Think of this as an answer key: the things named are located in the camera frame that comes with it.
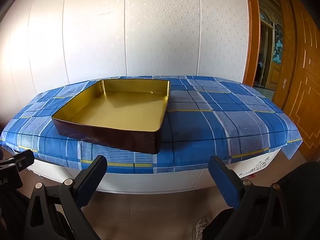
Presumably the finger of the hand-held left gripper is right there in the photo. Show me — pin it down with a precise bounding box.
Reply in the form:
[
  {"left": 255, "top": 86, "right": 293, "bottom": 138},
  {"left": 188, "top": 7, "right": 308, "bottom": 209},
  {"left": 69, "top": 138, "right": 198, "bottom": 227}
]
[{"left": 0, "top": 150, "right": 35, "bottom": 173}]

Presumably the beige lace-up sneaker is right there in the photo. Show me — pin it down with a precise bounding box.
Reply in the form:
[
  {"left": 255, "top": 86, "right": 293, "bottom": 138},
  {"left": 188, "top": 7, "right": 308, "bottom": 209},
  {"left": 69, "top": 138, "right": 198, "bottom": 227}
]
[{"left": 195, "top": 216, "right": 210, "bottom": 240}]

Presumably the person's left leg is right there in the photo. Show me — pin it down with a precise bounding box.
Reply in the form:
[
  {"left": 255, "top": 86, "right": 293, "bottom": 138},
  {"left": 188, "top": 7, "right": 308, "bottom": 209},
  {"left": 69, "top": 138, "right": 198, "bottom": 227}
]
[{"left": 0, "top": 192, "right": 32, "bottom": 240}]

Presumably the carved wooden door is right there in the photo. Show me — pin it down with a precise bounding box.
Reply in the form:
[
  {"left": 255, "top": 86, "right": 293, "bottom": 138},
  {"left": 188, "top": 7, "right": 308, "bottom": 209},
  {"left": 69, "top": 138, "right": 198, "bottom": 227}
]
[{"left": 274, "top": 0, "right": 320, "bottom": 164}]

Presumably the blue plaid cloth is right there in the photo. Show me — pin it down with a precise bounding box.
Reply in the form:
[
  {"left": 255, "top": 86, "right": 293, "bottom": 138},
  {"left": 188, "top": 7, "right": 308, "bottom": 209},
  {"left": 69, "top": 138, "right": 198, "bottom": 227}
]
[{"left": 0, "top": 75, "right": 303, "bottom": 174}]

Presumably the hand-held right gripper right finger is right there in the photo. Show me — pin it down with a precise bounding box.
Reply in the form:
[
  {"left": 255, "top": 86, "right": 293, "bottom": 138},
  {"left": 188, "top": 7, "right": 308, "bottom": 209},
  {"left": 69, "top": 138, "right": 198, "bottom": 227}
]
[{"left": 208, "top": 156, "right": 298, "bottom": 240}]

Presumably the gold metal tin box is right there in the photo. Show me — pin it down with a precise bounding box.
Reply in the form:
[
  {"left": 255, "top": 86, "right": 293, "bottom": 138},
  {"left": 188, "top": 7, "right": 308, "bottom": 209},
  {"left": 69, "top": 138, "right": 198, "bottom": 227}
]
[{"left": 51, "top": 79, "right": 171, "bottom": 155}]

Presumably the wooden door frame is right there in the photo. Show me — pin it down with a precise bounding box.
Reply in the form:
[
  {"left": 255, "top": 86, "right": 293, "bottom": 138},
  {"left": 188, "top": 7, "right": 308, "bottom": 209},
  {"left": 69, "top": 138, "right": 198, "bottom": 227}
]
[{"left": 244, "top": 0, "right": 262, "bottom": 87}]

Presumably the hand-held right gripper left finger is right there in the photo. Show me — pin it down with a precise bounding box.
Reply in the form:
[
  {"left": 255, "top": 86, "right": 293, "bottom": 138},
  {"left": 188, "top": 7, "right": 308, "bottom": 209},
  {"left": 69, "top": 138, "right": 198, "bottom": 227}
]
[{"left": 24, "top": 155, "right": 108, "bottom": 240}]

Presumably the wooden door with floral glass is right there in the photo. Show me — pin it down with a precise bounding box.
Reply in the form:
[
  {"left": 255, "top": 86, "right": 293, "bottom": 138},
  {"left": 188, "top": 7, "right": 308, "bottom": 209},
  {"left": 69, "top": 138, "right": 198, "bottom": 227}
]
[{"left": 259, "top": 0, "right": 285, "bottom": 88}]

